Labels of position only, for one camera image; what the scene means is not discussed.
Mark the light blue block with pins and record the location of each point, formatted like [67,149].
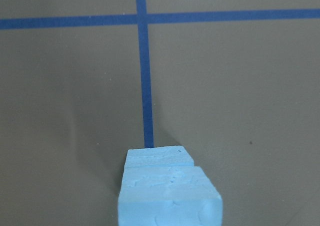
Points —
[165,156]
[177,195]

